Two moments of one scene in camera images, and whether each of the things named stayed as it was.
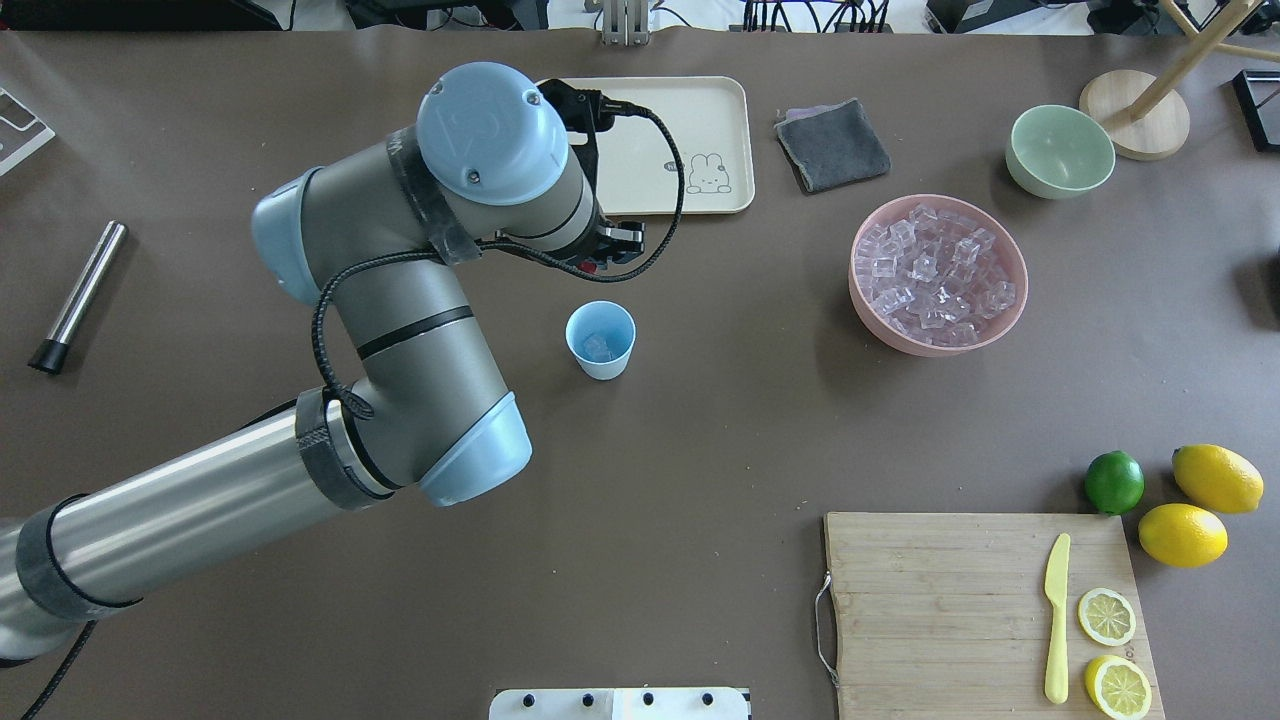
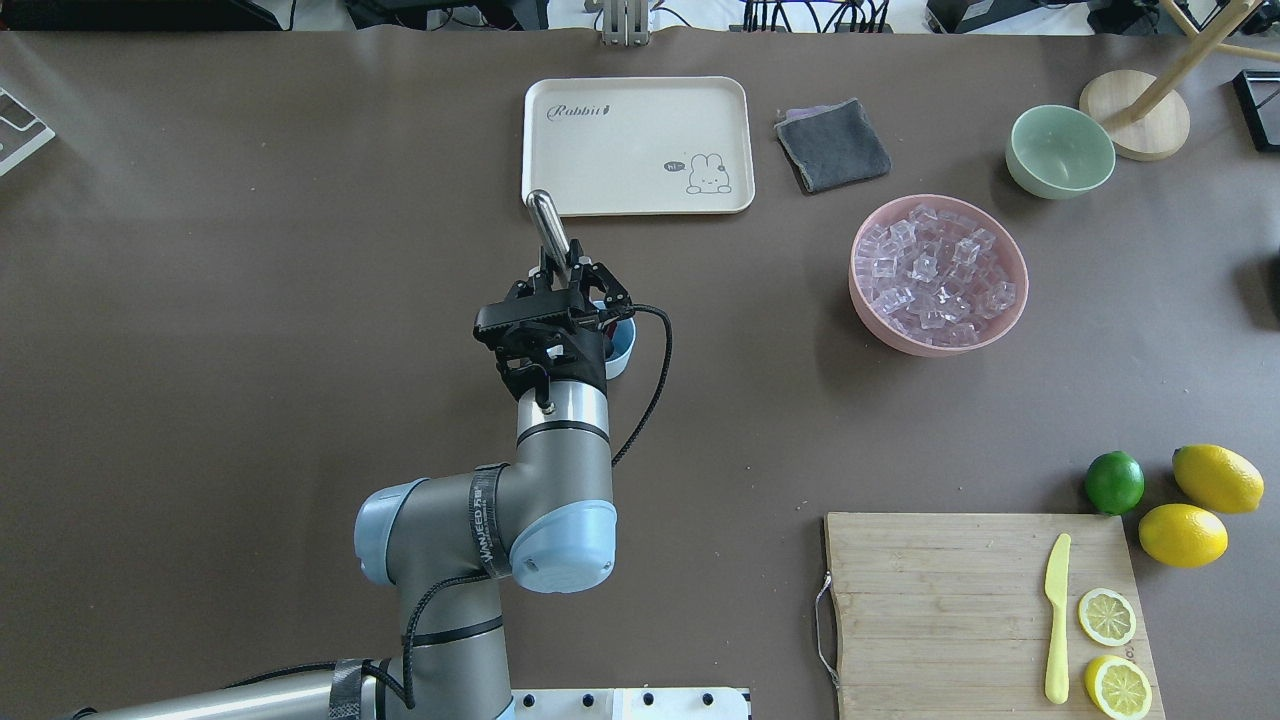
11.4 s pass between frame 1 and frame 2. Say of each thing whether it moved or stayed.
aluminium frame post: stayed
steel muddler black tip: moved
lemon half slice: stayed
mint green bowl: stayed
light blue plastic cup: stayed
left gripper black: moved
